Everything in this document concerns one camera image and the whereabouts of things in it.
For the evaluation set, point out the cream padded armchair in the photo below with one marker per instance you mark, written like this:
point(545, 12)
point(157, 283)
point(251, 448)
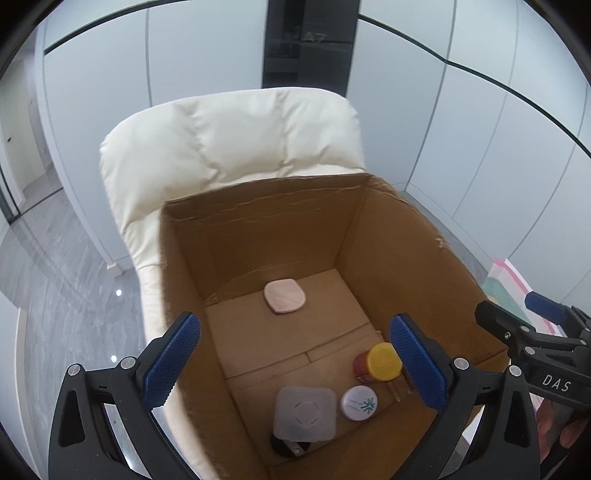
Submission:
point(221, 138)

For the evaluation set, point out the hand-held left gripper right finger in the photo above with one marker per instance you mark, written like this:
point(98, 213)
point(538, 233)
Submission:
point(418, 360)

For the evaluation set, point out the black object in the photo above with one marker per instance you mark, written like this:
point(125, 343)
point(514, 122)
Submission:
point(286, 447)

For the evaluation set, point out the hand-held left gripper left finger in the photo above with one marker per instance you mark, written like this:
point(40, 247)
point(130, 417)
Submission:
point(171, 360)

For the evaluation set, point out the person's right hand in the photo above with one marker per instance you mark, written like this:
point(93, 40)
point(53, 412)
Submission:
point(561, 434)

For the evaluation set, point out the white round jar green print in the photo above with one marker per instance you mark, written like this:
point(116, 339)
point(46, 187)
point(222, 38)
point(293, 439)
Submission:
point(360, 402)

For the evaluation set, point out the red jar with yellow lid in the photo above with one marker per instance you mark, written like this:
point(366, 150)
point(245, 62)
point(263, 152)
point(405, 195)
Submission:
point(381, 362)

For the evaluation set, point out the small clear plastic piece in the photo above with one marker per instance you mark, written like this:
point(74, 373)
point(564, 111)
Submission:
point(397, 391)

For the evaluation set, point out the black glass wall panel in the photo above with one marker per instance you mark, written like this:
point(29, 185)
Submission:
point(309, 41)

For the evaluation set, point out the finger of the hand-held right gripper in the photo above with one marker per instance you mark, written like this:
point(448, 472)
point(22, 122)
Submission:
point(498, 318)
point(545, 307)

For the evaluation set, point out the striped colourful blanket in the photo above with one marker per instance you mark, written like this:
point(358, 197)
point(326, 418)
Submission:
point(503, 286)

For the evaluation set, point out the pink rounded square pad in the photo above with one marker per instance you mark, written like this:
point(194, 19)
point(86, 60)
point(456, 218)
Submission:
point(284, 297)

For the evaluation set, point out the brown cardboard box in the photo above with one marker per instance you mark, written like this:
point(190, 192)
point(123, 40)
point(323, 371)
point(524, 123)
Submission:
point(277, 240)

